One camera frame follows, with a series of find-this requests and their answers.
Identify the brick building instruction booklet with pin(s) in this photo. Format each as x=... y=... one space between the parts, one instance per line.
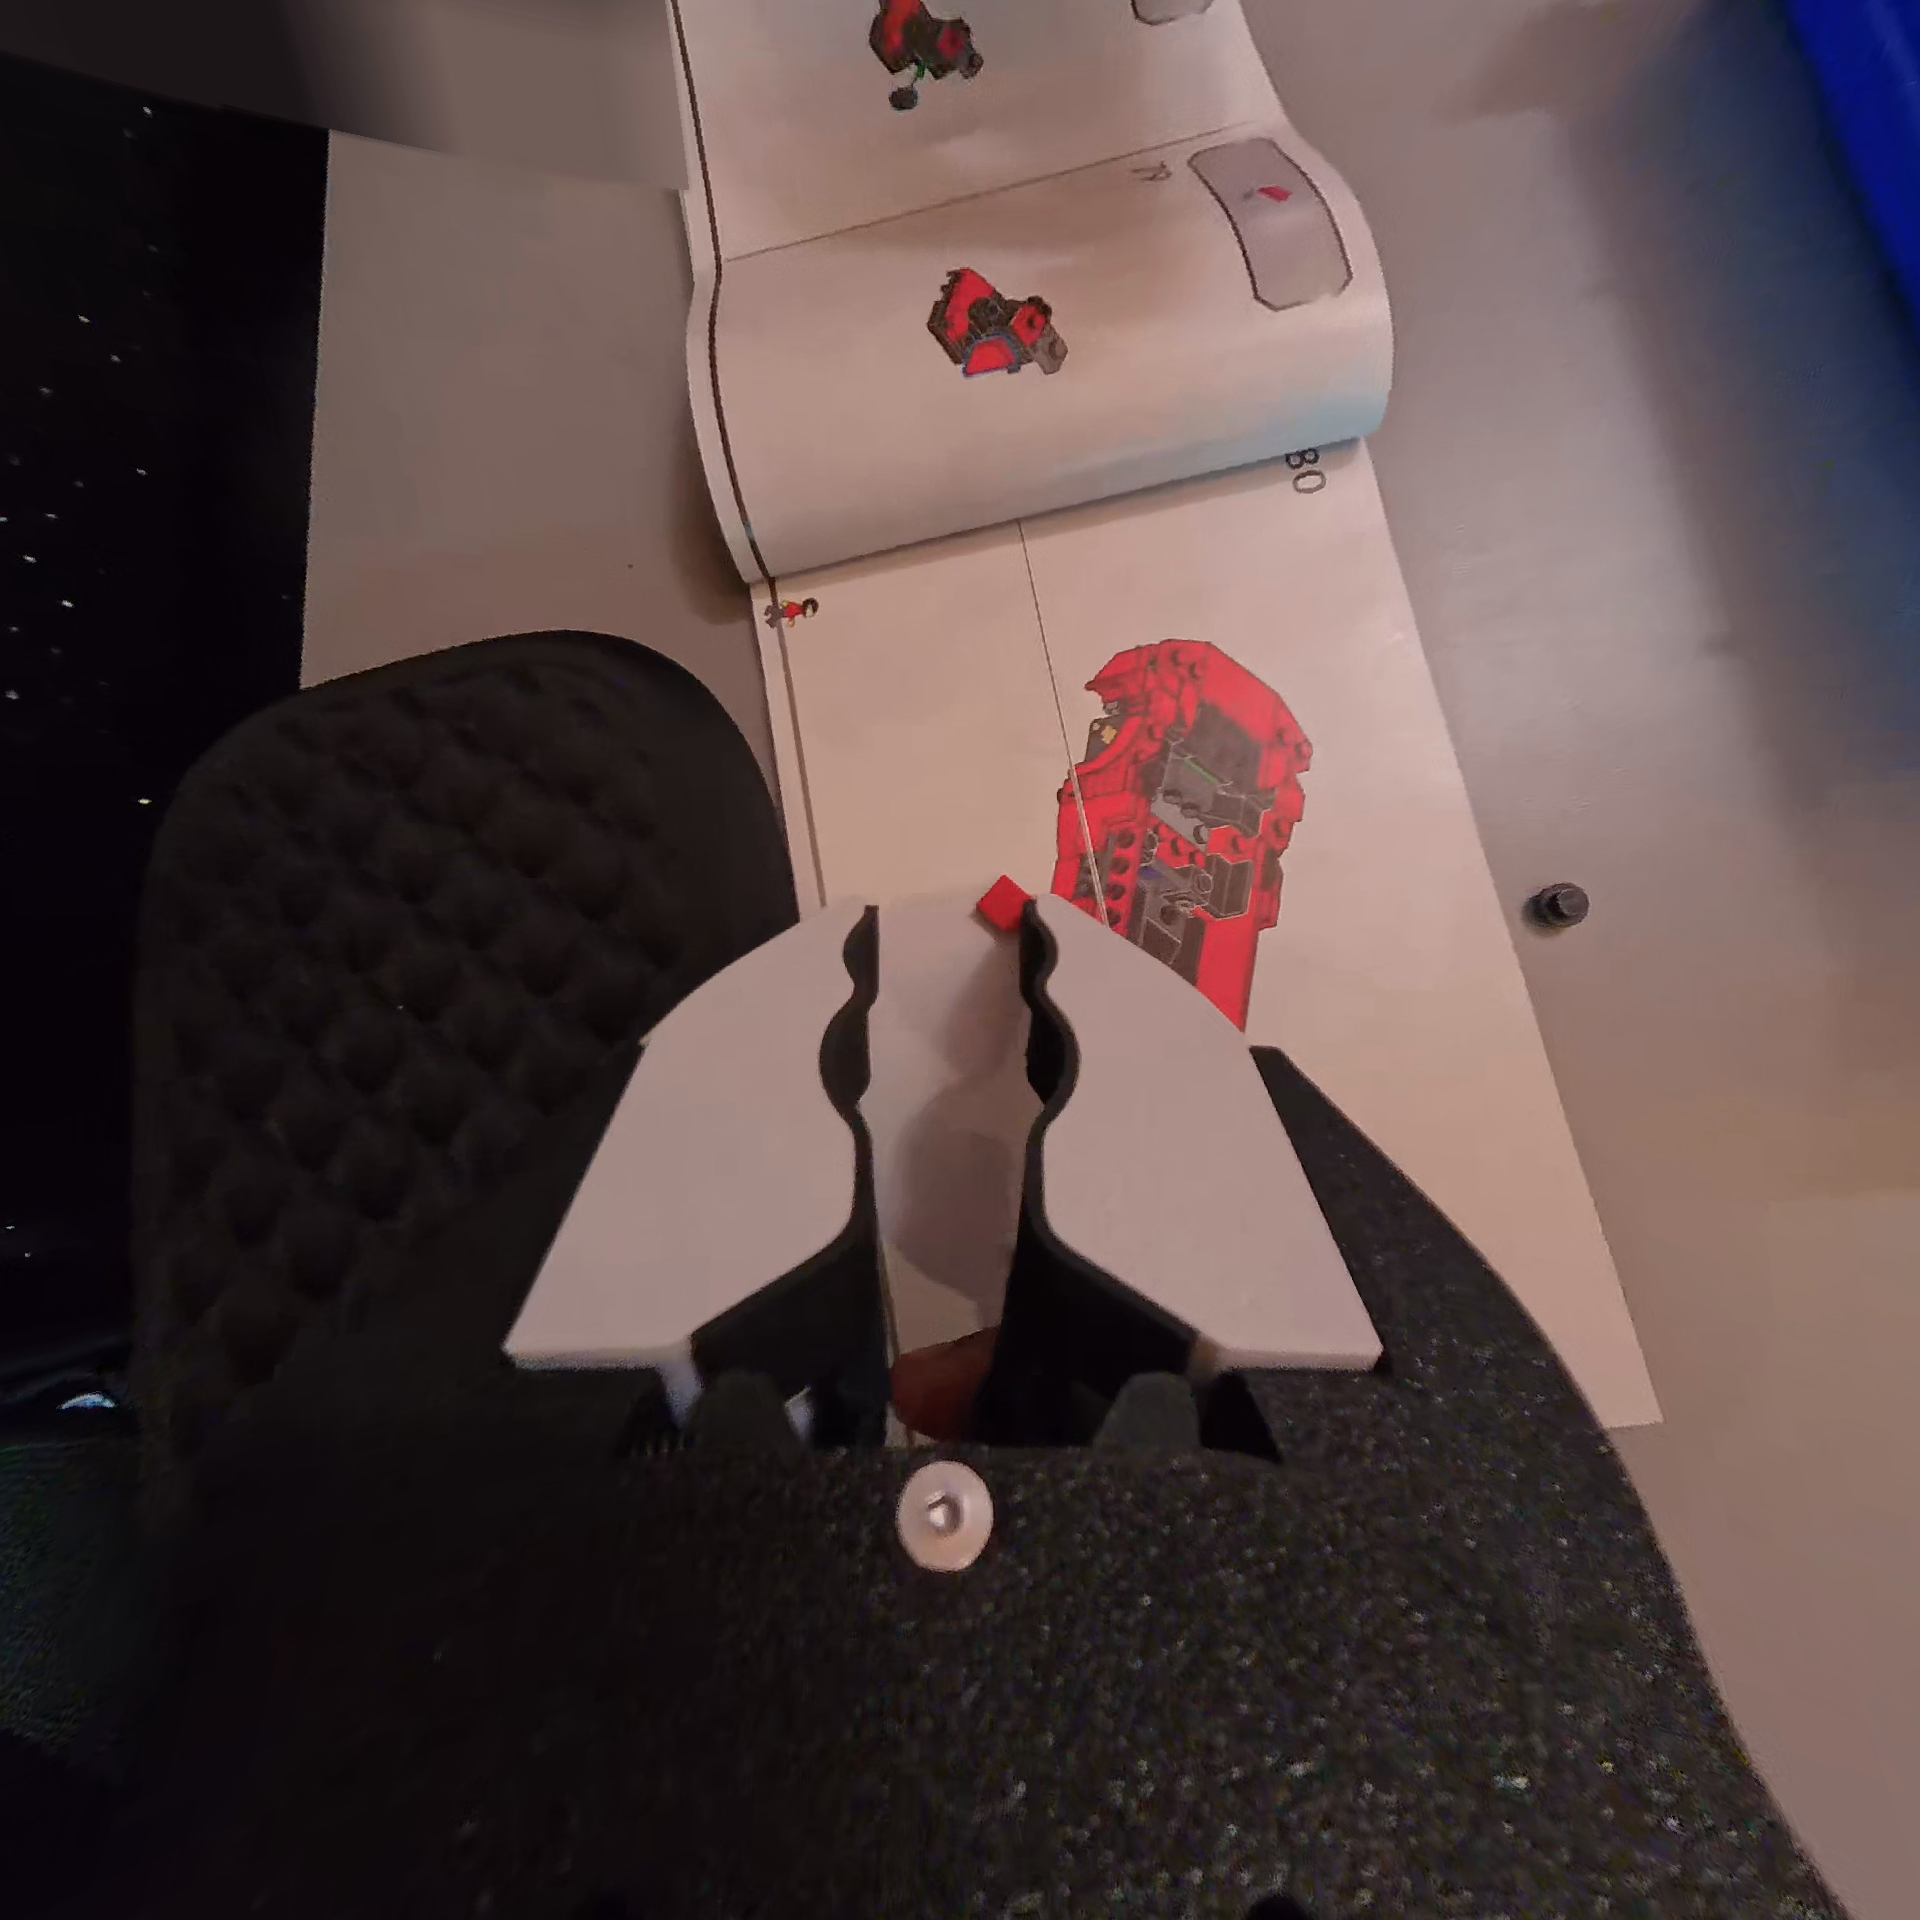
x=931 y=721

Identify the small black round piece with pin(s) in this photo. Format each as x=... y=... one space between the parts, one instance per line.
x=1559 y=907

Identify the small red brick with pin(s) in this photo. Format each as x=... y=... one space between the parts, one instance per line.
x=1002 y=904

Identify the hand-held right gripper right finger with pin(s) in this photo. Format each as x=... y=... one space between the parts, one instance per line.
x=1185 y=1170

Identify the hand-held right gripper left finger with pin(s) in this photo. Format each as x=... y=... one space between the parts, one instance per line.
x=720 y=1170

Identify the black foam pad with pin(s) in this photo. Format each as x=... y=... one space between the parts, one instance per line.
x=420 y=931

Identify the small blue storage bin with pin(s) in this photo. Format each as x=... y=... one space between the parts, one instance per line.
x=1868 y=119

